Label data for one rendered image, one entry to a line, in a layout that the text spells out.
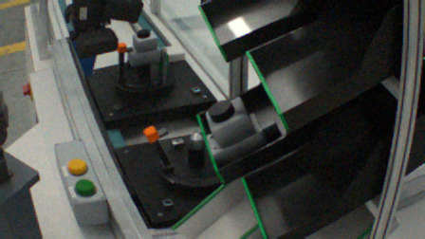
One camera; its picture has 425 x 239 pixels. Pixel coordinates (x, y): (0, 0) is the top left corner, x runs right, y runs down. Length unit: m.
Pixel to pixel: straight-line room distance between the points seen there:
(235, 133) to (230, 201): 0.21
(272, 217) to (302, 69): 0.18
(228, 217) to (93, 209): 0.29
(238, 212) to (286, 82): 0.35
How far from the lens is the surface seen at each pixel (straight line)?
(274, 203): 0.83
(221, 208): 1.06
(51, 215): 1.36
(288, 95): 0.72
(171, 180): 1.23
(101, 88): 1.56
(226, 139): 0.87
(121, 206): 1.23
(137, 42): 1.49
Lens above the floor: 1.70
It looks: 31 degrees down
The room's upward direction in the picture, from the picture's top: 1 degrees clockwise
